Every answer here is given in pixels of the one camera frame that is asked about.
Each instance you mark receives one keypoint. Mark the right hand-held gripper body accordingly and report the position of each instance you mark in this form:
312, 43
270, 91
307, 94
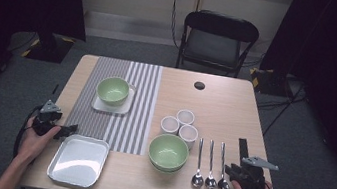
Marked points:
250, 179

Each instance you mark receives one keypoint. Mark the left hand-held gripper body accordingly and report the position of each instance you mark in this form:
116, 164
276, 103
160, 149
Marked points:
46, 121

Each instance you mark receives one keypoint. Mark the metal spoon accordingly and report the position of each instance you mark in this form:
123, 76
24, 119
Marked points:
210, 182
197, 180
222, 185

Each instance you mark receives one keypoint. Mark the white square plate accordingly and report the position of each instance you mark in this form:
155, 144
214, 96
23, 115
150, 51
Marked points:
79, 162
110, 108

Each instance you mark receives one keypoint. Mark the green bowl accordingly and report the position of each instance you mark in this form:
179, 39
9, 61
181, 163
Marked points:
112, 90
165, 172
168, 151

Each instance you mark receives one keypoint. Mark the white cup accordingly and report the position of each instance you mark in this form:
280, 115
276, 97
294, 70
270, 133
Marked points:
188, 133
169, 124
185, 116

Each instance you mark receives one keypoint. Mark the person's left hand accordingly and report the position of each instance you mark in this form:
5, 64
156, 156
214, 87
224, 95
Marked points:
30, 146

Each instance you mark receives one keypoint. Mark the grey striped placemat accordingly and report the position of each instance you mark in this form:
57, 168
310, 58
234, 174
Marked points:
101, 125

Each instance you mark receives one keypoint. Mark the small black strip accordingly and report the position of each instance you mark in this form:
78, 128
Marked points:
55, 89

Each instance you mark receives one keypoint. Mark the black stand base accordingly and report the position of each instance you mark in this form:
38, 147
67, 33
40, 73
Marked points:
269, 84
50, 51

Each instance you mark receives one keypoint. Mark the thin black stand leg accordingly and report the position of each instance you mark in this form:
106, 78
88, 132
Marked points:
283, 110

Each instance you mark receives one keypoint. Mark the black folding chair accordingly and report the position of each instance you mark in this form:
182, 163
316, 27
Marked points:
220, 24

